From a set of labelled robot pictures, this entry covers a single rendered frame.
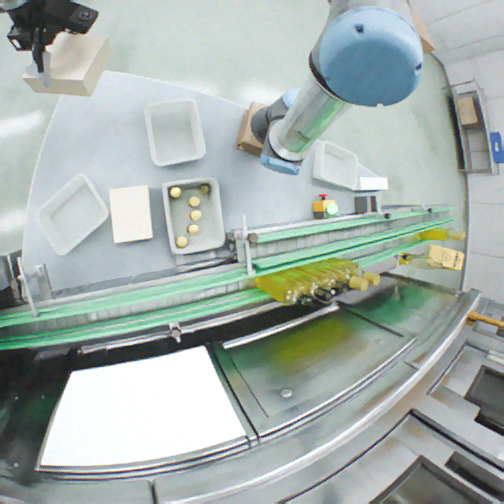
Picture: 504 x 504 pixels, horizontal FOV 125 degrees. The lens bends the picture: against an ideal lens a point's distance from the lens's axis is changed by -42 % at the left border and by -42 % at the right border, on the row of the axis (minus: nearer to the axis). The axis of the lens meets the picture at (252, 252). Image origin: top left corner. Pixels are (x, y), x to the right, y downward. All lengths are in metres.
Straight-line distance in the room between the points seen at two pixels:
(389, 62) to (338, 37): 0.06
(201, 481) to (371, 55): 0.57
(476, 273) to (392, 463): 6.24
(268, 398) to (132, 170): 0.75
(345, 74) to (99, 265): 0.81
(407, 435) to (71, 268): 1.00
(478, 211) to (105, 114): 6.42
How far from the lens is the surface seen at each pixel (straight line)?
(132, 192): 0.72
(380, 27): 0.26
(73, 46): 0.60
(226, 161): 0.84
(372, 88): 0.30
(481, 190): 6.30
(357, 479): 0.44
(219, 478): 0.40
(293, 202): 0.94
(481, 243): 6.39
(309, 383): 0.50
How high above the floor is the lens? 1.54
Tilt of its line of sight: 65 degrees down
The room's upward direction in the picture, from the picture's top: 110 degrees clockwise
